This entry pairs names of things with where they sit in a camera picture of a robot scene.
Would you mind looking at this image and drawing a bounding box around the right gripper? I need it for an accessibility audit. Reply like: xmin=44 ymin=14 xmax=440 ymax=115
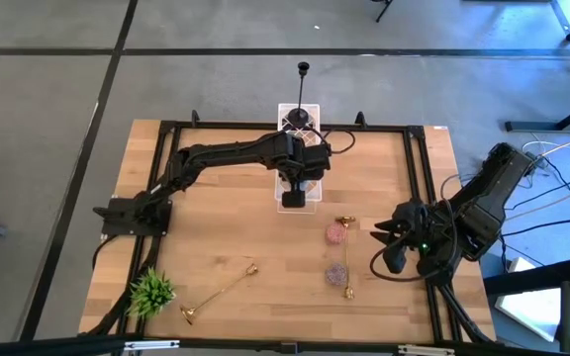
xmin=369 ymin=199 xmax=445 ymax=269

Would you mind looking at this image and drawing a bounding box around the black candlestick holder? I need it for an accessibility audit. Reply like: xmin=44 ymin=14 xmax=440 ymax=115
xmin=286 ymin=60 xmax=312 ymax=131

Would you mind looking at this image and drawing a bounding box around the pink patterned candle tin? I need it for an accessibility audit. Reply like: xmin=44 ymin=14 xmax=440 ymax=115
xmin=325 ymin=222 xmax=348 ymax=246

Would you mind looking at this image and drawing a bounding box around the gold spoon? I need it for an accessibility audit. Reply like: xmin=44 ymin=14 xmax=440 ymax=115
xmin=179 ymin=263 xmax=260 ymax=326

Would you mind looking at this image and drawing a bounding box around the white box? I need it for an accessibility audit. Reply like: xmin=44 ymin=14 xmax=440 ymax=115
xmin=493 ymin=255 xmax=563 ymax=343

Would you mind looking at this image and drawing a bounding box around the black stand base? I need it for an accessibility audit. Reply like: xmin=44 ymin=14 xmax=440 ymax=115
xmin=504 ymin=93 xmax=570 ymax=134

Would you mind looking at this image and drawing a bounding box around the small green artificial plant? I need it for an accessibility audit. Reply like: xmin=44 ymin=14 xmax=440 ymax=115
xmin=126 ymin=266 xmax=177 ymax=318

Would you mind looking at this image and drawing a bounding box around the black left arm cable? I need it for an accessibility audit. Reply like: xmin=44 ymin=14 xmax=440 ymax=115
xmin=314 ymin=127 xmax=357 ymax=156

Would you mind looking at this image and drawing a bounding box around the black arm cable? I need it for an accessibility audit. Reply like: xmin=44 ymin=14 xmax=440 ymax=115
xmin=314 ymin=127 xmax=357 ymax=156
xmin=368 ymin=230 xmax=447 ymax=284

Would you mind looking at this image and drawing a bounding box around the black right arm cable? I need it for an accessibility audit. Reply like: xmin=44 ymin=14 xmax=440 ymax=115
xmin=368 ymin=230 xmax=447 ymax=284

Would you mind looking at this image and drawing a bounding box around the white wire rack shelf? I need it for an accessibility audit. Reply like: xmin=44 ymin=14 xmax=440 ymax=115
xmin=274 ymin=102 xmax=324 ymax=215

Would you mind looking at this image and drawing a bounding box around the black metal table frame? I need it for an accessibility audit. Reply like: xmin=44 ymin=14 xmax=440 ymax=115
xmin=79 ymin=109 xmax=502 ymax=356

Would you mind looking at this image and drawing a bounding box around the black floor cable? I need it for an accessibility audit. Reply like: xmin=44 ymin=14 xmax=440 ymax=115
xmin=500 ymin=216 xmax=570 ymax=239

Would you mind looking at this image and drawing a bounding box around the white floor cable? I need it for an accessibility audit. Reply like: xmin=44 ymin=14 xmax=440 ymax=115
xmin=521 ymin=139 xmax=559 ymax=170

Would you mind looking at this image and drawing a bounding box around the yellow floor cable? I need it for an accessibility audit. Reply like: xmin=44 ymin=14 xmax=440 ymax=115
xmin=521 ymin=126 xmax=570 ymax=165

